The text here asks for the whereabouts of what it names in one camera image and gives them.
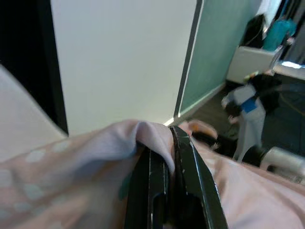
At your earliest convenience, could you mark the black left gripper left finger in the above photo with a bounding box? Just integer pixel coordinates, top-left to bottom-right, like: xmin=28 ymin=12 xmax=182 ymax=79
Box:
xmin=123 ymin=146 xmax=171 ymax=229

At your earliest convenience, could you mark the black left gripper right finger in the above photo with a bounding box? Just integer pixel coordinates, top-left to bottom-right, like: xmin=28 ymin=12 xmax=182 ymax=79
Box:
xmin=168 ymin=125 xmax=229 ymax=229

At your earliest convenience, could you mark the white low cabinet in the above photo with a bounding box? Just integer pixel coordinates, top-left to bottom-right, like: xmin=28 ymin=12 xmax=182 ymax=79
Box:
xmin=225 ymin=46 xmax=282 ymax=84

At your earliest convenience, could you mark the teal bag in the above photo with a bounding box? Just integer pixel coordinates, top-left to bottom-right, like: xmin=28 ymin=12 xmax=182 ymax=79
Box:
xmin=263 ymin=20 xmax=297 ymax=51

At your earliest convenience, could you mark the pink dotted pillow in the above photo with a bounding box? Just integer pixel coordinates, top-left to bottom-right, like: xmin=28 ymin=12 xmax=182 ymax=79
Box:
xmin=0 ymin=118 xmax=305 ymax=229

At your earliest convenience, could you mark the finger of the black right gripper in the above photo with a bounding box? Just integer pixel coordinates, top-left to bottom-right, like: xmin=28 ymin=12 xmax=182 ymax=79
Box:
xmin=191 ymin=132 xmax=219 ymax=146

